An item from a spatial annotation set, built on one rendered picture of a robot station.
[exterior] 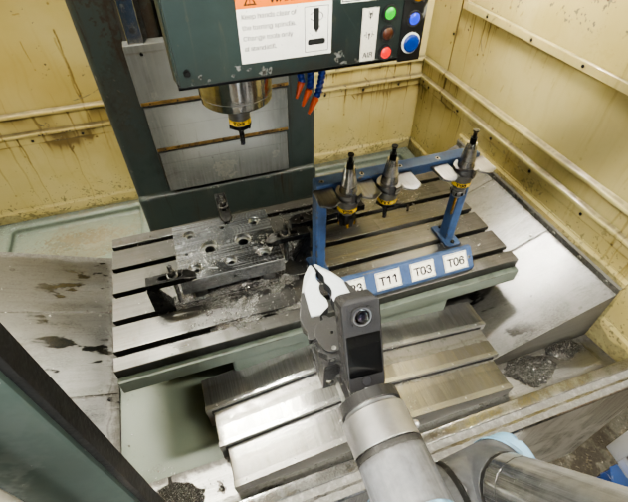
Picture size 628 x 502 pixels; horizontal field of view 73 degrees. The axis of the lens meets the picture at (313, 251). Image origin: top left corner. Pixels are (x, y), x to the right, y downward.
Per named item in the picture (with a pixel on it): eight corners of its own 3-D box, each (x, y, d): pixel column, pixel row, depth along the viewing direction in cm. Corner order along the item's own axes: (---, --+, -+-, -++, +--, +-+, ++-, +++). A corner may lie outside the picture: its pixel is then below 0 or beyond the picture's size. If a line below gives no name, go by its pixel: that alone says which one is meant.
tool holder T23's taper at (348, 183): (351, 182, 105) (353, 159, 100) (360, 192, 102) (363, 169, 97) (335, 187, 103) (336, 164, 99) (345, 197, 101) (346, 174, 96)
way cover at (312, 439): (516, 394, 129) (534, 369, 118) (224, 501, 109) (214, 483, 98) (461, 318, 149) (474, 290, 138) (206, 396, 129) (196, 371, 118)
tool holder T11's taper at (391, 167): (395, 175, 107) (399, 152, 102) (400, 185, 104) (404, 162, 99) (378, 176, 107) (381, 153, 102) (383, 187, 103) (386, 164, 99)
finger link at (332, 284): (312, 286, 64) (332, 337, 58) (312, 260, 59) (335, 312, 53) (330, 281, 64) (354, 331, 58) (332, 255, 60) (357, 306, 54)
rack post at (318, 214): (332, 278, 126) (336, 200, 104) (315, 283, 125) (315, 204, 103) (321, 255, 132) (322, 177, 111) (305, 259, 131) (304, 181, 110)
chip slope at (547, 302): (581, 337, 144) (621, 288, 126) (397, 399, 128) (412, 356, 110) (445, 186, 203) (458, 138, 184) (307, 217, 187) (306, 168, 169)
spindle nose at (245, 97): (253, 76, 102) (247, 22, 93) (286, 103, 92) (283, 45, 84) (189, 92, 96) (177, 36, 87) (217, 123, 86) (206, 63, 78)
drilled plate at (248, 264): (285, 270, 123) (284, 258, 119) (184, 295, 116) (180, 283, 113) (266, 220, 138) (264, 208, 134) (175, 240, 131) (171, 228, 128)
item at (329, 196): (342, 206, 101) (342, 204, 100) (321, 211, 100) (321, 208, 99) (332, 189, 106) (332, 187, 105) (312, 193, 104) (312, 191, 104)
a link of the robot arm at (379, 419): (358, 448, 41) (432, 421, 43) (341, 404, 44) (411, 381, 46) (352, 471, 47) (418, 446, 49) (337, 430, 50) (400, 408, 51)
